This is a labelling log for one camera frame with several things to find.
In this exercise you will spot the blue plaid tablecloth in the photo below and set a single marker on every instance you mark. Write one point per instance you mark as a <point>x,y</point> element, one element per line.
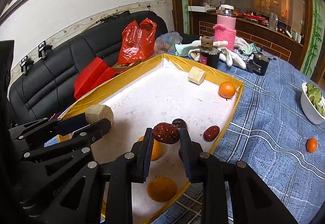
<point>269,132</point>

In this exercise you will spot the orange tangerine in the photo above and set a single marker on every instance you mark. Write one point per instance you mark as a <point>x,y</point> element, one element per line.
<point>158,151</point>
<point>311,145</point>

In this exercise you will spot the smooth red jujube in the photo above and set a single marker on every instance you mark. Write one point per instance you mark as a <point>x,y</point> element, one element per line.
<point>211,133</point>

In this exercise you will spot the glass jug on sideboard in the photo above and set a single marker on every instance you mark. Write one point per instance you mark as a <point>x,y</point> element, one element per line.
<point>273,21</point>

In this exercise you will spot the clear plastic bag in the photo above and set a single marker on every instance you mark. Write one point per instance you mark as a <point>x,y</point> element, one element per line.
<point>167,40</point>

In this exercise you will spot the orange tangerine in tray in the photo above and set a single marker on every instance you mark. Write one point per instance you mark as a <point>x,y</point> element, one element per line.
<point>158,151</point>

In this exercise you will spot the pink thermos bottle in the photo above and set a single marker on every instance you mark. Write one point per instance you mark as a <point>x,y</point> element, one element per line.
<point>225,30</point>

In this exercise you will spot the large orange in tray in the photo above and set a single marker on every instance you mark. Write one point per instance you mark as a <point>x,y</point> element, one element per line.
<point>161,189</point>

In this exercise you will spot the wrinkled red jujube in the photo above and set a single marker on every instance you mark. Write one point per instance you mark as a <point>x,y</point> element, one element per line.
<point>166,133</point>

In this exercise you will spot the white cotton gloves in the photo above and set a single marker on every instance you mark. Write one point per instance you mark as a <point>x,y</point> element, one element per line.
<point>239,57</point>

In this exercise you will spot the black leather sofa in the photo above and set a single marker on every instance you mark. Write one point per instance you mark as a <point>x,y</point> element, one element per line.
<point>48,87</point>

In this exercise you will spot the red plastic bag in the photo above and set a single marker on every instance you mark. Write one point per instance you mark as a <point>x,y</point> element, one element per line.
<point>138,42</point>

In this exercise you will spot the black round jar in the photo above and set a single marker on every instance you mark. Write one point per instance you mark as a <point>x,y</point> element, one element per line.
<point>260,63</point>

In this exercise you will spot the dark plum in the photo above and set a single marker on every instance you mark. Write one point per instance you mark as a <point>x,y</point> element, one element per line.
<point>179,123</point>

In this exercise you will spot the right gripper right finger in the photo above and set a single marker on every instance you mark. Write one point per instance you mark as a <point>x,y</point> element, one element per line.
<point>190,156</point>

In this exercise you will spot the dark jar with wooden stopper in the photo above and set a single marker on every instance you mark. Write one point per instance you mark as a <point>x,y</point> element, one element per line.
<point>209,53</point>

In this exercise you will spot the white bowl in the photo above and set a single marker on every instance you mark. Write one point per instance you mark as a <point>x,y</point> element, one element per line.
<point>308,108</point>

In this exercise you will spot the red box on sofa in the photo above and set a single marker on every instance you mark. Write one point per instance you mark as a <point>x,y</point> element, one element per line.
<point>96,73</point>

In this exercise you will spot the wooden sideboard cabinet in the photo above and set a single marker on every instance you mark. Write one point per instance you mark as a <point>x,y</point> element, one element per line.
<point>275,43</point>

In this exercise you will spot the beige food chunk in tray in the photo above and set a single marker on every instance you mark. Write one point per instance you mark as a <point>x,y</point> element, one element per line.
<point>196,75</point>

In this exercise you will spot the yellow cardboard tray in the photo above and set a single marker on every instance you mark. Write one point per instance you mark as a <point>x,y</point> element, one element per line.
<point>156,91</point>

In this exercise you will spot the orange tangerine tray corner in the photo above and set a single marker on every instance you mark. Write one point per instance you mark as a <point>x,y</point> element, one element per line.
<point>227,90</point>

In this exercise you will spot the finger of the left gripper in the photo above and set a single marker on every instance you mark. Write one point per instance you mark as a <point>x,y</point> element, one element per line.
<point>65,150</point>
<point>35,134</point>

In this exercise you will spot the green lettuce leaves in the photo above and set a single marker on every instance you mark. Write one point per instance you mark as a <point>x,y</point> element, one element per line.
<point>315,96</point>

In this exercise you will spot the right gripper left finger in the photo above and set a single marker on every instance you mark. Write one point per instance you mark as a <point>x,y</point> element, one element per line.
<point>143,153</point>

